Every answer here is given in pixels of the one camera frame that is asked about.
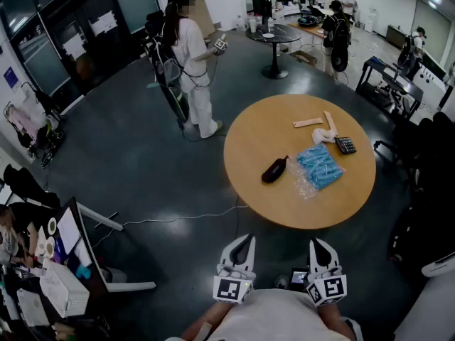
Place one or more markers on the black calculator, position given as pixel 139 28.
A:
pixel 345 145

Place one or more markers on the black box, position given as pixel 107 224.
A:
pixel 262 5

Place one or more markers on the small black screen device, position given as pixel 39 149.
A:
pixel 298 278

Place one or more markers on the black office chair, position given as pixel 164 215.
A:
pixel 416 144

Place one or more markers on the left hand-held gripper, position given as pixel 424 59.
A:
pixel 232 286

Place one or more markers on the leaning cardboard sheet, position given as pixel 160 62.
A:
pixel 205 13

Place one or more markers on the black round pedestal table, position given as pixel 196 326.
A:
pixel 273 36

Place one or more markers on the white rounded object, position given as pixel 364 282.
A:
pixel 321 136

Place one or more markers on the person's right forearm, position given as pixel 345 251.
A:
pixel 332 314

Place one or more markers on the person's left forearm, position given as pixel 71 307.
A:
pixel 209 320

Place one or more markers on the white plate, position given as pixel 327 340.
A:
pixel 268 35

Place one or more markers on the blue wall sign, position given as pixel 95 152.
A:
pixel 10 76

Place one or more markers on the person's light shirt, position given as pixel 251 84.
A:
pixel 277 318

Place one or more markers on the black desk with white legs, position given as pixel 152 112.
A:
pixel 92 254

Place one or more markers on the white perforated box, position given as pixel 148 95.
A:
pixel 64 288

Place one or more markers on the open cardboard box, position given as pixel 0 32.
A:
pixel 305 58

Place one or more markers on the black metal frame desk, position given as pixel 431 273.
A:
pixel 391 84

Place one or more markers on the white water dispenser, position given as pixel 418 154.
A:
pixel 370 20

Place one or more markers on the white cup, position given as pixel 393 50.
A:
pixel 252 26

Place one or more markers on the mop with teal head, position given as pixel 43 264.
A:
pixel 153 85

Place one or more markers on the white machine housing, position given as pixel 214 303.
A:
pixel 433 297

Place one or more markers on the beige paper strip packet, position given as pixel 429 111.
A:
pixel 330 121
pixel 307 122

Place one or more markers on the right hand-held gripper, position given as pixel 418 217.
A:
pixel 330 286

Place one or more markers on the clear bag of blue items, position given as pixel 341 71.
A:
pixel 320 165

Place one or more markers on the cart with clothes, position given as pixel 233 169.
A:
pixel 32 126

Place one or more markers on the black pouch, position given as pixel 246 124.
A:
pixel 273 170

